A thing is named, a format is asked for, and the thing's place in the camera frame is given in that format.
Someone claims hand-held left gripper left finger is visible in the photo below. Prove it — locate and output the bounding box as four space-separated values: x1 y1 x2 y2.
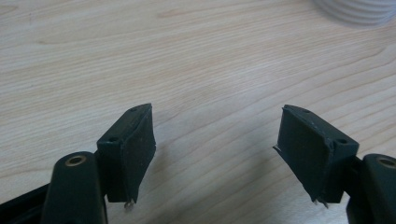
96 103 157 210

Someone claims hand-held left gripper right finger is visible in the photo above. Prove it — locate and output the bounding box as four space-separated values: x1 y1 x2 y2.
273 104 361 209

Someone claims stack of clear plastic cups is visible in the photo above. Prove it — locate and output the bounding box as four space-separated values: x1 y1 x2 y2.
312 0 396 27

